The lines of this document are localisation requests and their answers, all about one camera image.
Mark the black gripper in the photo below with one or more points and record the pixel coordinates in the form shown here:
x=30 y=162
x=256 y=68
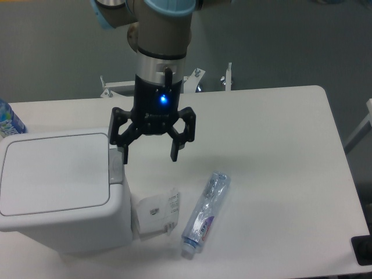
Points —
x=154 y=112

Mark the white push-lid trash can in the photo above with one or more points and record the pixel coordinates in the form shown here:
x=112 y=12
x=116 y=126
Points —
x=66 y=190

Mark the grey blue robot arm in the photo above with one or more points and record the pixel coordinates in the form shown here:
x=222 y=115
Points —
x=164 y=34

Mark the crumpled white paper wrapper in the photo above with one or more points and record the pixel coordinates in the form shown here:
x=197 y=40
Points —
x=158 y=214

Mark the empty clear plastic bottle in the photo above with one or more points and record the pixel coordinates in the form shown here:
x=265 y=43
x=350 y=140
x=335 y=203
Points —
x=205 y=211

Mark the blue labelled water bottle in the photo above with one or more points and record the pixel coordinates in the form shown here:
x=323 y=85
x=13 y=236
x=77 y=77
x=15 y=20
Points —
x=11 y=124

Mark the black clamp at table corner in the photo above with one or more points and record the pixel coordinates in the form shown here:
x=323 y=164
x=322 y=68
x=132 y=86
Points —
x=362 y=249

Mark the white metal base frame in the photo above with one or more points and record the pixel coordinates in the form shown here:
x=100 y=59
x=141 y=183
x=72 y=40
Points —
x=190 y=84

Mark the white table leg frame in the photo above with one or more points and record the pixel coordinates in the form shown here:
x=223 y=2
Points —
x=362 y=129

